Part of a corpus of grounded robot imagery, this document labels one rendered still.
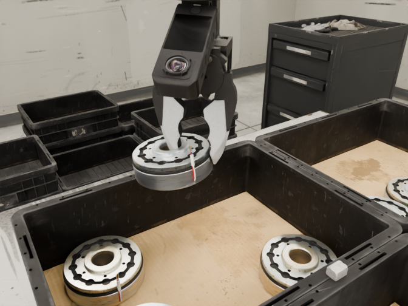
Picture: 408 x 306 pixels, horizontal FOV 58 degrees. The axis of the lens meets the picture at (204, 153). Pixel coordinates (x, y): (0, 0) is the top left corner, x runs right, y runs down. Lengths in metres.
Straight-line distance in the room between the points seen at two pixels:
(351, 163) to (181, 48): 0.56
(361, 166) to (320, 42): 1.13
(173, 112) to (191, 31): 0.11
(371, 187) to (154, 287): 0.45
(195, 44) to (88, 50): 3.05
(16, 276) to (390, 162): 0.78
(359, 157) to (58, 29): 2.80
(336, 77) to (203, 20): 1.54
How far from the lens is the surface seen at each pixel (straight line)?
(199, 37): 0.39
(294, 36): 2.01
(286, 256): 0.52
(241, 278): 0.54
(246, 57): 4.36
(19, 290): 0.77
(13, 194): 1.37
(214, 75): 0.43
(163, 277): 0.54
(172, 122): 0.46
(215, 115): 0.45
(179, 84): 0.35
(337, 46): 1.85
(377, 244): 0.48
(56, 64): 3.36
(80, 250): 0.56
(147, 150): 0.49
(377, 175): 0.82
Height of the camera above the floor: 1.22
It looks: 28 degrees down
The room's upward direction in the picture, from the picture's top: straight up
